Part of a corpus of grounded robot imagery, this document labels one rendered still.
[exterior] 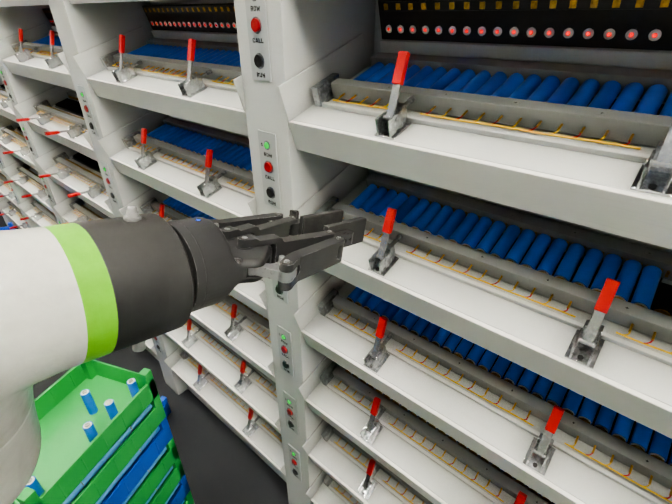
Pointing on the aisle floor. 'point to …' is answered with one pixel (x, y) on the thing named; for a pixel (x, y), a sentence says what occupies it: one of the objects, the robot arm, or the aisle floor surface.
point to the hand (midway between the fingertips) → (333, 229)
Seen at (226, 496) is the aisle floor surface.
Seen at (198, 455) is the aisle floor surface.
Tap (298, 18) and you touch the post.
